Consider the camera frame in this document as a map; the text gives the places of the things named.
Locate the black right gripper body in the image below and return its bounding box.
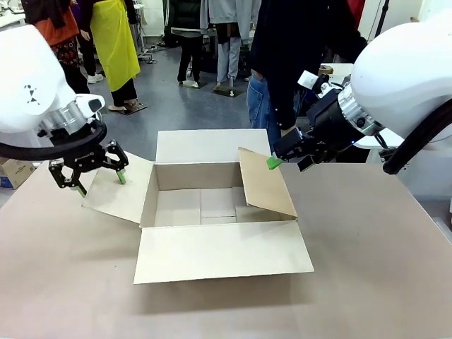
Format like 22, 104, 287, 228
306, 88, 367, 155

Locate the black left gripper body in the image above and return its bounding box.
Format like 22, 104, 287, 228
48, 143, 110, 174

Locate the brown cardboard box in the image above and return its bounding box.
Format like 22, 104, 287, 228
81, 129, 315, 285

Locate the small cardboard box on floor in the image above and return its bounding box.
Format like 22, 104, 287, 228
0, 157, 38, 191

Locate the dark floor platform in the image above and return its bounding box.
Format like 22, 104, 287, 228
107, 100, 148, 116

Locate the person in dark shirt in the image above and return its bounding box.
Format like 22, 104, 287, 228
246, 0, 368, 142

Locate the red garment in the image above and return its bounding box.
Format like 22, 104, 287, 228
347, 0, 365, 30

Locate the person in yellow apron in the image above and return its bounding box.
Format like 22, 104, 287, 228
76, 0, 142, 114

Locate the figure in grey hoodie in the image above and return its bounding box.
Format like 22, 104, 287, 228
199, 0, 263, 93

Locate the black tripod stand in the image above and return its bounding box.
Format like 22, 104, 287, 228
374, 0, 391, 40

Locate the person in orange top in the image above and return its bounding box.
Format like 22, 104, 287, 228
20, 0, 91, 96

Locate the figure in black jacket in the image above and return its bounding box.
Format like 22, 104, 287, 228
171, 0, 205, 88

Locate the white desk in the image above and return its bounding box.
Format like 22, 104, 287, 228
0, 10, 26, 31

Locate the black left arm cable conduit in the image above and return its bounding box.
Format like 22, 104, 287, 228
0, 119, 109, 162

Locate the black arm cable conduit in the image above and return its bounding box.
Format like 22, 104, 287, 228
383, 102, 452, 176
0, 119, 109, 162

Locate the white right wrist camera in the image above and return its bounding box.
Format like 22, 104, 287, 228
297, 70, 331, 98

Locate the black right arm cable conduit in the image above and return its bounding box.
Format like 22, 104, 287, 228
383, 102, 452, 176

